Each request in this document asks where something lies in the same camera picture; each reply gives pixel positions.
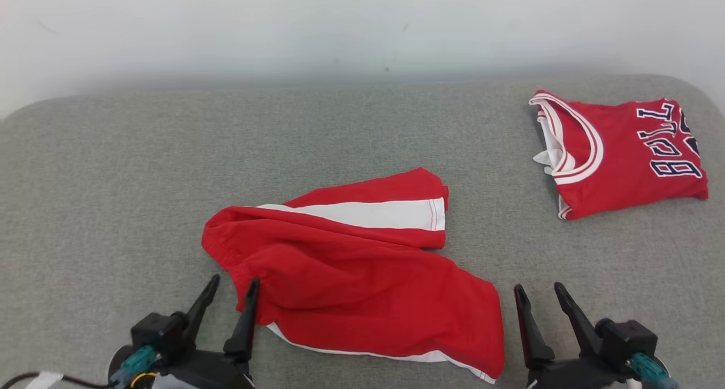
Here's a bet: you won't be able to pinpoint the red white basketball jersey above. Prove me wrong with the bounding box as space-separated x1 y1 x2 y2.
528 90 710 221

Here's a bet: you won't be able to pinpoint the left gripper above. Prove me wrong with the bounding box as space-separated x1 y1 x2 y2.
153 274 260 389

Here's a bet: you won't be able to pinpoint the left cable white label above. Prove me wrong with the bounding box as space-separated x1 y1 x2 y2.
25 371 63 389

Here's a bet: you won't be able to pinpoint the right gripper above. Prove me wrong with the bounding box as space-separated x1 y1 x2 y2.
514 282 641 389

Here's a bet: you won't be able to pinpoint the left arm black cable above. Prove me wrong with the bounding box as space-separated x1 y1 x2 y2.
0 371 117 389

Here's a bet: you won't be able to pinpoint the red white sports shorts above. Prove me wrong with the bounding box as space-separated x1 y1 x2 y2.
201 167 506 384

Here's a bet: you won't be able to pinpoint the grey fabric sofa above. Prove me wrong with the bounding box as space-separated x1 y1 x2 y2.
0 75 725 389

